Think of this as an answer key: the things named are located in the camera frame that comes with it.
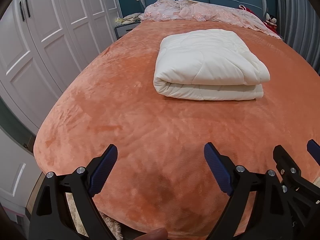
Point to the beige clothes on nightstand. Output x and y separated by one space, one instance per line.
132 18

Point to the orange plush bedspread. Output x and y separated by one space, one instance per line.
161 179

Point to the red plush toy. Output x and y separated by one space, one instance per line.
270 21

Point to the pink lace blanket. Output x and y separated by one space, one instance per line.
189 10

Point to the cream fluffy floor rug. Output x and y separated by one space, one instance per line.
92 219

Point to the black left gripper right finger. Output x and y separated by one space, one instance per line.
270 216

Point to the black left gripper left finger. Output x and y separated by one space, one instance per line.
51 218

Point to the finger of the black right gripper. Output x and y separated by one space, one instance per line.
314 150
291 174

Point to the grey bedside table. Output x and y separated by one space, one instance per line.
123 29

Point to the cream quilted jacket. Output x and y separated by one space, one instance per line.
212 65

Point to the white panelled wardrobe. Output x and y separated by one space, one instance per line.
45 45

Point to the grey pleated curtain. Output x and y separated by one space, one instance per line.
298 25

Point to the bare hand fingertip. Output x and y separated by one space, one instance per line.
158 234

